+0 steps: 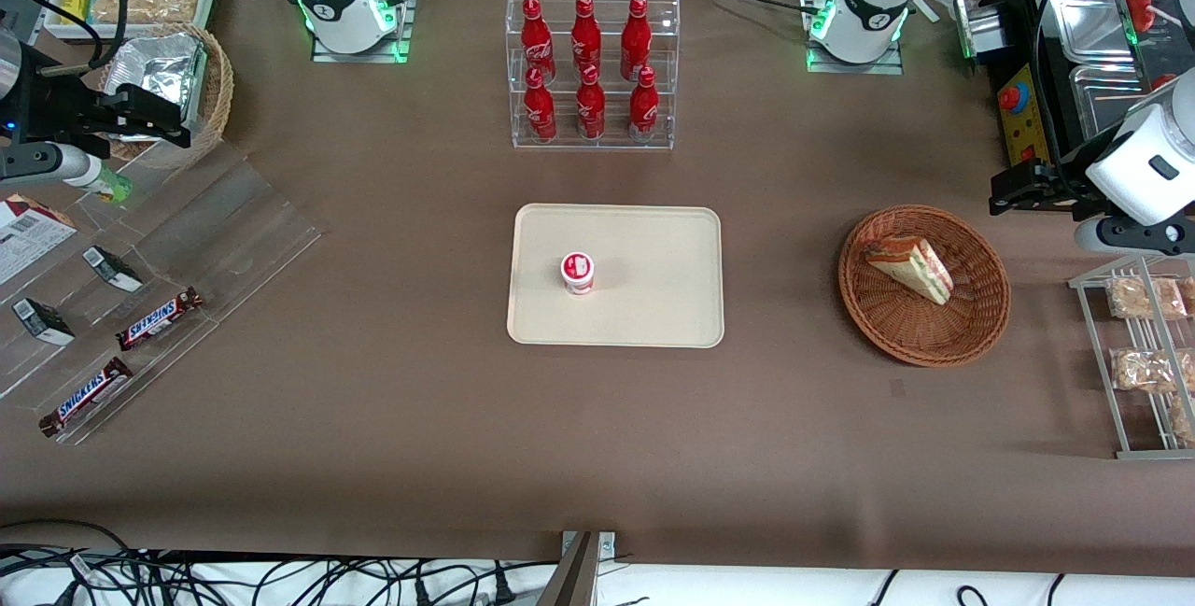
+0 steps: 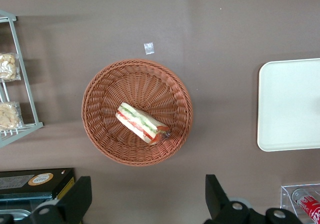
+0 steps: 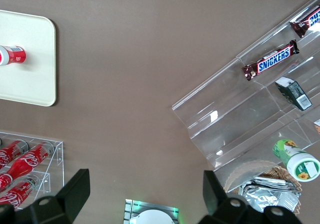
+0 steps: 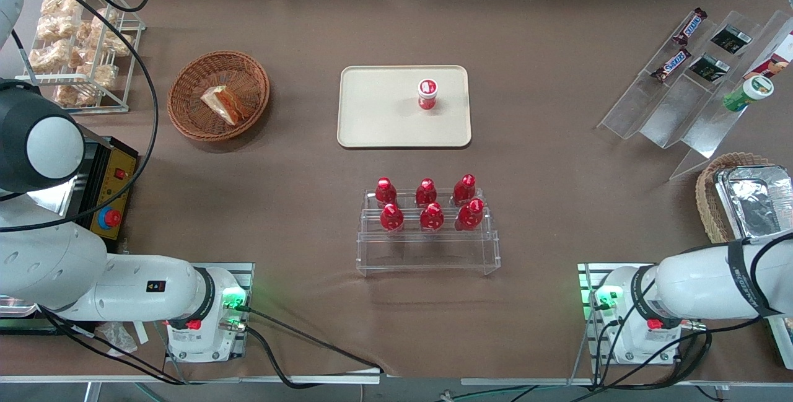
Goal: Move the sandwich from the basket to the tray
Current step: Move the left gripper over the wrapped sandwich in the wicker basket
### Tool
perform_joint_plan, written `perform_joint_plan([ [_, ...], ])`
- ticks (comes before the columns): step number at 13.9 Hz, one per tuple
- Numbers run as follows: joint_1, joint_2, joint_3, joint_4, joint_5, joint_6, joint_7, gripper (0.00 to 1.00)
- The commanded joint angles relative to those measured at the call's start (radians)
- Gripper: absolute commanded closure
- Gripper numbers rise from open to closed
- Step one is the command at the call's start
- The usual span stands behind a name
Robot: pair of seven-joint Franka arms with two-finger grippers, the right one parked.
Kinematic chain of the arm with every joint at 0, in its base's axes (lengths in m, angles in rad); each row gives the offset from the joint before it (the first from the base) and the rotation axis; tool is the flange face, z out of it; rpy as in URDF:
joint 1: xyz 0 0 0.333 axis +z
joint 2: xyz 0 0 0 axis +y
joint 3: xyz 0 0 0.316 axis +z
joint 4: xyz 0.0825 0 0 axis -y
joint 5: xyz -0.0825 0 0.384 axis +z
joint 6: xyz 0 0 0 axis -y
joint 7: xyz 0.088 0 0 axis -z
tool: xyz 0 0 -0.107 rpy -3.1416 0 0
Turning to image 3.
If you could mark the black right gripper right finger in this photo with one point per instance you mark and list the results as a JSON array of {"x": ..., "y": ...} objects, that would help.
[{"x": 217, "y": 199}]

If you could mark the red and white cup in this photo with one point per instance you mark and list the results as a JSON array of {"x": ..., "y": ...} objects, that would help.
[{"x": 15, "y": 56}]

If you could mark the small dark green box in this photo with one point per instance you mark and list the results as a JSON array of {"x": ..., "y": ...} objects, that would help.
[{"x": 292, "y": 91}]

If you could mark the clear acrylic bottle rack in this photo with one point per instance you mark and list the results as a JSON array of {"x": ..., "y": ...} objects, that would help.
[{"x": 60, "y": 151}]

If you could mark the clear acrylic tiered display stand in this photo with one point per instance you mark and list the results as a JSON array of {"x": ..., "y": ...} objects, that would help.
[{"x": 225, "y": 114}]

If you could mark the brown Snickers bar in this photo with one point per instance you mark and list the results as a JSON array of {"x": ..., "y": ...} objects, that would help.
[
  {"x": 307, "y": 21},
  {"x": 272, "y": 59}
]

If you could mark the tan wicker basket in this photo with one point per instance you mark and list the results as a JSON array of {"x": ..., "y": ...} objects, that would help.
[{"x": 277, "y": 171}]

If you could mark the red cola bottle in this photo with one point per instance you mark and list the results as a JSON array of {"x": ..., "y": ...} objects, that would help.
[
  {"x": 32, "y": 159},
  {"x": 12, "y": 154},
  {"x": 20, "y": 192}
]

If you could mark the orange and white box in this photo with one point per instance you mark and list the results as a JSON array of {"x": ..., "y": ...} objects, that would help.
[{"x": 318, "y": 127}]

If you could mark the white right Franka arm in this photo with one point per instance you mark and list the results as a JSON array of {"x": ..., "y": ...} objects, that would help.
[{"x": 152, "y": 217}]

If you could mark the cream rectangular tray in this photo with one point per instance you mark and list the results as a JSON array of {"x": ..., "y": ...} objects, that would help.
[{"x": 30, "y": 84}]

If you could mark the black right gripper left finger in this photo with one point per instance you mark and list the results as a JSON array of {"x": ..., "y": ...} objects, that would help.
[{"x": 67, "y": 199}]

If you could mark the silver foil packet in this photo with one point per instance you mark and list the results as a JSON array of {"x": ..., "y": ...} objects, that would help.
[
  {"x": 270, "y": 182},
  {"x": 270, "y": 199}
]

